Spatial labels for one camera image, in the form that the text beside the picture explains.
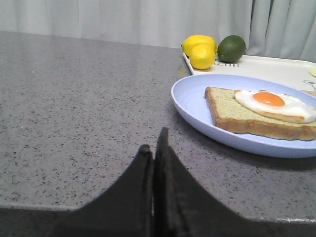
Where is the green lime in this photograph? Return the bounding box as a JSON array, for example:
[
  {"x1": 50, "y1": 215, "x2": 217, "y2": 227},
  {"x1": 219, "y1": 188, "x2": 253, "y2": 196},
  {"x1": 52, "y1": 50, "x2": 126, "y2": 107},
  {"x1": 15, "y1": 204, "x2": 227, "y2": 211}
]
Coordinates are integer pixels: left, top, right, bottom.
[{"x1": 217, "y1": 35, "x2": 246, "y2": 63}]

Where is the rear yellow lemon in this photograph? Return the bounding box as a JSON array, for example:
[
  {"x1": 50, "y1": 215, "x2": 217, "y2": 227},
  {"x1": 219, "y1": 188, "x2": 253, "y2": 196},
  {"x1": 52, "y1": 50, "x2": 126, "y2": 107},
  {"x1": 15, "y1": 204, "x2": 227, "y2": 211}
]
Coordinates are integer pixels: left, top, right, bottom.
[{"x1": 181, "y1": 35, "x2": 218, "y2": 56}]

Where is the front yellow lemon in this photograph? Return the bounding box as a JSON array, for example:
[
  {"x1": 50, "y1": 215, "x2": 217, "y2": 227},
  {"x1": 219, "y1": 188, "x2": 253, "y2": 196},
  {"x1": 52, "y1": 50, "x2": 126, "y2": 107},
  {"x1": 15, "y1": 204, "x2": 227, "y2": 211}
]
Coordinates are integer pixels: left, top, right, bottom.
[{"x1": 189, "y1": 43, "x2": 216, "y2": 70}]

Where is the bottom bread slice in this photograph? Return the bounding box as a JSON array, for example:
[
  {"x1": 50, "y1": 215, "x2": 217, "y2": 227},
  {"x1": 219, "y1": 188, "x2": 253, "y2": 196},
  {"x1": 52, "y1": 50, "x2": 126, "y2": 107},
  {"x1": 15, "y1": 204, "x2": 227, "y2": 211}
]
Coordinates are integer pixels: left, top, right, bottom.
[{"x1": 205, "y1": 87, "x2": 316, "y2": 141}]

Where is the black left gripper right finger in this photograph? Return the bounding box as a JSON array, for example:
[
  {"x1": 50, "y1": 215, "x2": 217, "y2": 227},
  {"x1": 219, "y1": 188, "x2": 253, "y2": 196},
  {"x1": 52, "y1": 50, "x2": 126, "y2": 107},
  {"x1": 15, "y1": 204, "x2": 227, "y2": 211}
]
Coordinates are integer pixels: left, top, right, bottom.
[{"x1": 153, "y1": 127, "x2": 316, "y2": 237}]

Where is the yellow lemon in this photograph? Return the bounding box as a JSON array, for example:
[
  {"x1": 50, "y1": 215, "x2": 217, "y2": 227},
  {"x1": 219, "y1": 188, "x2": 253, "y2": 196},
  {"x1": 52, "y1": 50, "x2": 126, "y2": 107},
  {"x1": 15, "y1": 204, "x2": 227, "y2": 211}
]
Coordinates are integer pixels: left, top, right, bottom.
[
  {"x1": 189, "y1": 43, "x2": 216, "y2": 70},
  {"x1": 181, "y1": 35, "x2": 218, "y2": 56}
]

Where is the grey curtain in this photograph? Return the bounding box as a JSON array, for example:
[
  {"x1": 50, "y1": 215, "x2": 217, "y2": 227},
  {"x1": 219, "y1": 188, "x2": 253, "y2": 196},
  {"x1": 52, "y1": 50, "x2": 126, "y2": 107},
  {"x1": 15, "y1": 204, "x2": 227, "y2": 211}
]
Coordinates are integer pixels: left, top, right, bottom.
[{"x1": 0, "y1": 0, "x2": 316, "y2": 62}]

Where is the light blue round plate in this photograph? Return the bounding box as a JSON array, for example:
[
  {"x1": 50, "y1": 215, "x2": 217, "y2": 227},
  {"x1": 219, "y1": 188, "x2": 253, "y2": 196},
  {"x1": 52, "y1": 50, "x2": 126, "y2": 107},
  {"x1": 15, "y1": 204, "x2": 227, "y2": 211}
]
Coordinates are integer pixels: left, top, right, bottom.
[{"x1": 171, "y1": 74, "x2": 316, "y2": 158}]

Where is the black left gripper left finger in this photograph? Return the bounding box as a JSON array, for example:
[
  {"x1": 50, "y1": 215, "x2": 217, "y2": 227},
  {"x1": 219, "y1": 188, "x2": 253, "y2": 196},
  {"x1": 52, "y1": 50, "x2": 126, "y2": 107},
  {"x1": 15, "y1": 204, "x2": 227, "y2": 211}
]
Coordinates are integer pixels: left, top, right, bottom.
[{"x1": 0, "y1": 145, "x2": 154, "y2": 237}]

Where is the fried egg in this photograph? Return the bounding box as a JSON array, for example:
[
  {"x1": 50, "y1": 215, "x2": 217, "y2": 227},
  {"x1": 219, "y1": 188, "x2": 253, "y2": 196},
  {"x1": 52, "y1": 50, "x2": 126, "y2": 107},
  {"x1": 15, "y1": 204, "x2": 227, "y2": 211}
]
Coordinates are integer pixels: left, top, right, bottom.
[{"x1": 234, "y1": 90, "x2": 316, "y2": 123}]

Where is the white rectangular tray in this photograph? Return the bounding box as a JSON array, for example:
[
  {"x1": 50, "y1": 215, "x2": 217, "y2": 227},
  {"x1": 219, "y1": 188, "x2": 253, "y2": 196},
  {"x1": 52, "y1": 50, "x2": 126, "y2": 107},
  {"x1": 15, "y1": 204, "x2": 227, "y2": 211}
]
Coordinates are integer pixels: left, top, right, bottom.
[{"x1": 183, "y1": 54, "x2": 316, "y2": 95}]

